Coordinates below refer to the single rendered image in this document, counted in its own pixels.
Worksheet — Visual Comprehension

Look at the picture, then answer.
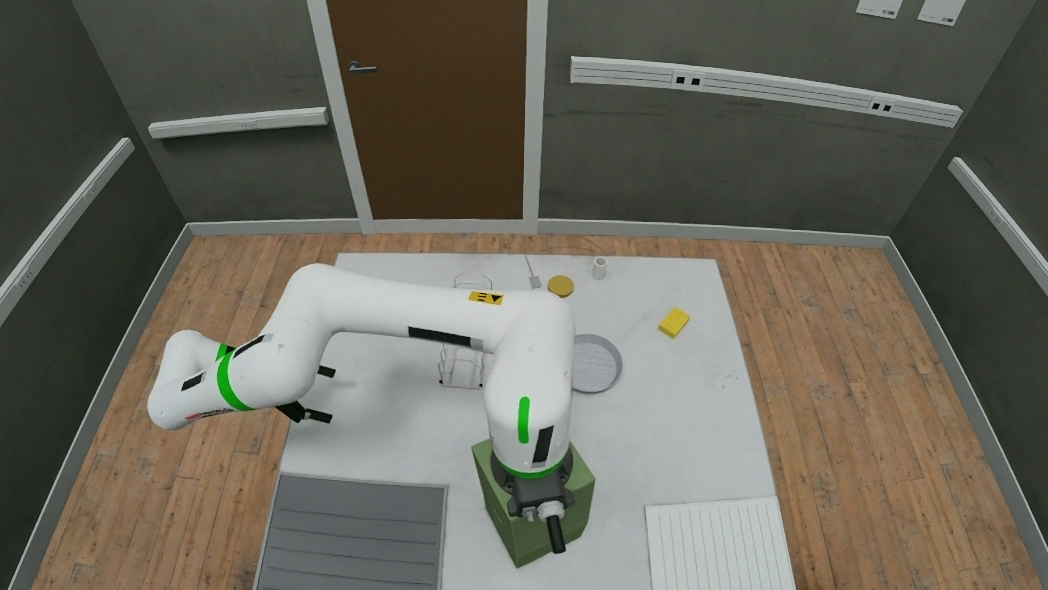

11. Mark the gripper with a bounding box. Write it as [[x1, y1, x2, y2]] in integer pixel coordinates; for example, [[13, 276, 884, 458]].
[[275, 365, 336, 424]]

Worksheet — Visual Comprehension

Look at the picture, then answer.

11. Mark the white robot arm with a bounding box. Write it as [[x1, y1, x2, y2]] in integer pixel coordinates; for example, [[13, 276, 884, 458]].
[[147, 263, 576, 554]]

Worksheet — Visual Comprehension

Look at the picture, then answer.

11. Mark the white ribbed draining mat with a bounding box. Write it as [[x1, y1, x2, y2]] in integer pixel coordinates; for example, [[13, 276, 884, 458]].
[[645, 496, 795, 590]]

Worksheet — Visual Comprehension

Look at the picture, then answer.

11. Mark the small white cup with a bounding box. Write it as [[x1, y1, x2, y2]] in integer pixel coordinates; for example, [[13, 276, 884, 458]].
[[592, 257, 607, 280]]

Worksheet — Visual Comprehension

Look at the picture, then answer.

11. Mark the yellow round disc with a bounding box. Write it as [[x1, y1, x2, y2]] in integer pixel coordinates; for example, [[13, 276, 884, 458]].
[[548, 275, 574, 298]]

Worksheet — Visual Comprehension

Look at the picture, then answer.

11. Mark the yellow block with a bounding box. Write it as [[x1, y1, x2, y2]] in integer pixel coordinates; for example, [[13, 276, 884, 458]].
[[658, 307, 690, 338]]

